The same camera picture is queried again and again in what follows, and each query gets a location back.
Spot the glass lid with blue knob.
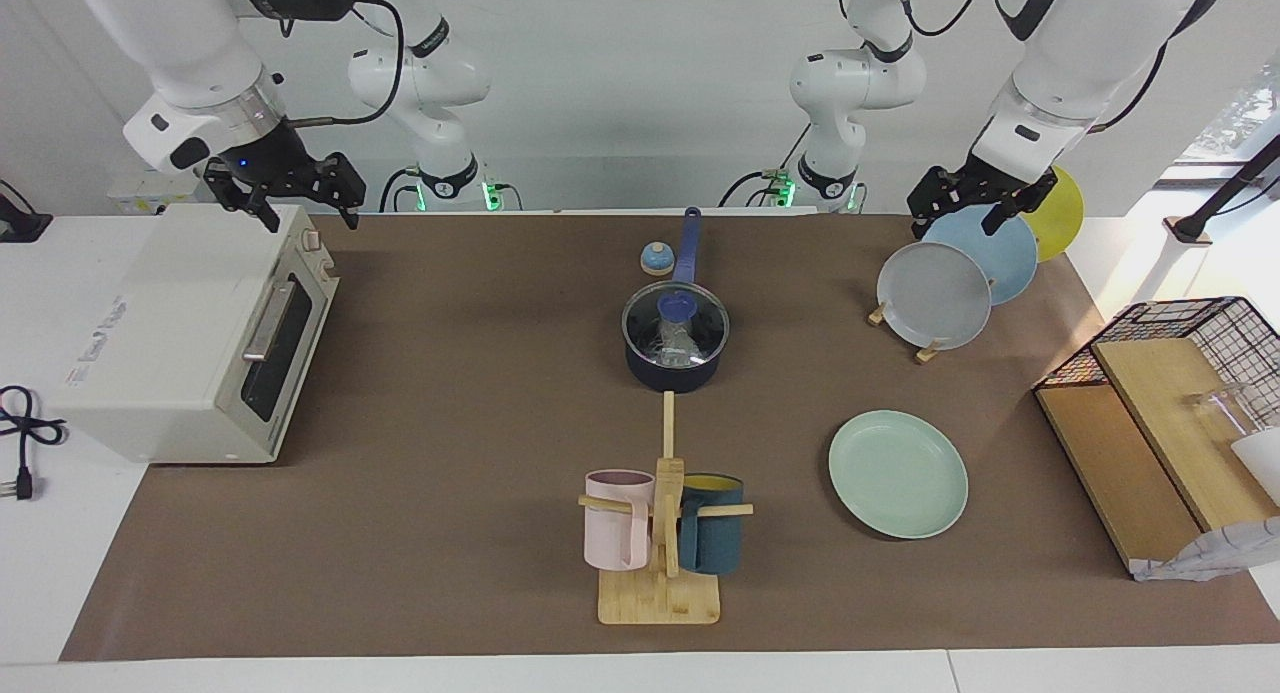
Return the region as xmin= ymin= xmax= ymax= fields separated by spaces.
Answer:
xmin=622 ymin=281 xmax=730 ymax=366

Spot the light blue plate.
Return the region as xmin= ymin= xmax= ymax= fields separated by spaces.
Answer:
xmin=922 ymin=205 xmax=1039 ymax=306

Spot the yellow plate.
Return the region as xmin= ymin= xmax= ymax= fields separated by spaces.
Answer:
xmin=1030 ymin=165 xmax=1085 ymax=264

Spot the grey plate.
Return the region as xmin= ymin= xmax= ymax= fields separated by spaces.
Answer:
xmin=877 ymin=241 xmax=993 ymax=351

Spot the wooden plate rack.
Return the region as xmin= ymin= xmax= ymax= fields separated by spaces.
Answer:
xmin=868 ymin=301 xmax=943 ymax=365

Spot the light green plate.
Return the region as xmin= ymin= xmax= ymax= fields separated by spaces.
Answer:
xmin=828 ymin=409 xmax=970 ymax=540

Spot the white power strip box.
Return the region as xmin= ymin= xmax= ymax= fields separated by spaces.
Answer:
xmin=108 ymin=168 xmax=201 ymax=216

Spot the beige toaster oven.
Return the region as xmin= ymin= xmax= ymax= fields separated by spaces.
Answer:
xmin=50 ymin=203 xmax=341 ymax=464

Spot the clear glass measuring cup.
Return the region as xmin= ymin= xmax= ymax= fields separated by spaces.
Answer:
xmin=1185 ymin=381 xmax=1263 ymax=444

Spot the white cup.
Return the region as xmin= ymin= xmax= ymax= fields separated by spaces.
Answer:
xmin=1230 ymin=428 xmax=1280 ymax=504

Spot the teal mug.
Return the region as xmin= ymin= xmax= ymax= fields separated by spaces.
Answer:
xmin=678 ymin=474 xmax=745 ymax=575

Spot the brown table mat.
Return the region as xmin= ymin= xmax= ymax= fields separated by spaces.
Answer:
xmin=60 ymin=213 xmax=1280 ymax=662

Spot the white marbled cloth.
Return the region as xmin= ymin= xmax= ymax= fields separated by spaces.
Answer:
xmin=1130 ymin=518 xmax=1280 ymax=582

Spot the pink mug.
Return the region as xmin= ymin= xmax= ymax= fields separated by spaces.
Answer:
xmin=584 ymin=469 xmax=656 ymax=572

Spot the wooden mug tree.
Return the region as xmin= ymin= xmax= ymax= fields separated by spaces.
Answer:
xmin=578 ymin=391 xmax=754 ymax=626

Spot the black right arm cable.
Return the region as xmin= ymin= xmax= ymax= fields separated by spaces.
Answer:
xmin=290 ymin=0 xmax=406 ymax=129

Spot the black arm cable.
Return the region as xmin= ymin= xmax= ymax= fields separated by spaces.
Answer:
xmin=1090 ymin=41 xmax=1173 ymax=134
xmin=290 ymin=0 xmax=406 ymax=129

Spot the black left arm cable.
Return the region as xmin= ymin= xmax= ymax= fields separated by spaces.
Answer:
xmin=1090 ymin=41 xmax=1173 ymax=134

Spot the black clamp mount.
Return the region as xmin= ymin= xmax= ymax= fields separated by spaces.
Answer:
xmin=0 ymin=178 xmax=53 ymax=244

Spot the dark pot with blue handle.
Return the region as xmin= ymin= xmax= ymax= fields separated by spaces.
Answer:
xmin=622 ymin=207 xmax=730 ymax=394

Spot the black power cord with plug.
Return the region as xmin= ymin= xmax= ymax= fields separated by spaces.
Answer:
xmin=0 ymin=385 xmax=69 ymax=502

